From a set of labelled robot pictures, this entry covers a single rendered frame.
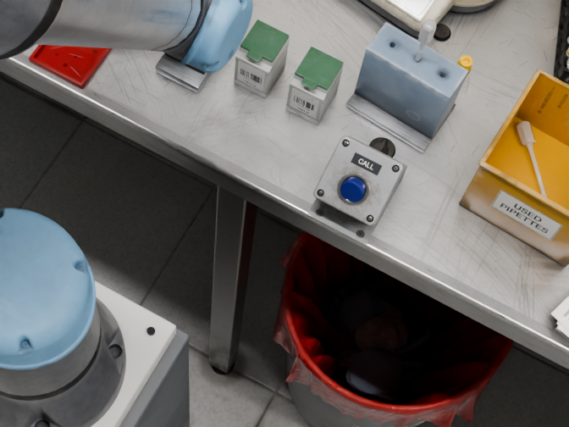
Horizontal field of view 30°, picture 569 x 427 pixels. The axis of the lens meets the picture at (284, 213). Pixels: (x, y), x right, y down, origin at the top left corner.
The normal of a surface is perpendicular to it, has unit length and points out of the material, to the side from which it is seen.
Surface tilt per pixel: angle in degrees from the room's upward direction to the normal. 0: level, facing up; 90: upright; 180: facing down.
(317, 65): 0
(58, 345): 87
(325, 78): 0
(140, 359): 1
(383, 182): 30
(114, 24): 97
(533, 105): 90
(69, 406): 72
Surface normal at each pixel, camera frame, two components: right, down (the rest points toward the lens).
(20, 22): 0.70, 0.69
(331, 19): 0.08, -0.40
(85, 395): 0.69, 0.52
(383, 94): -0.55, 0.74
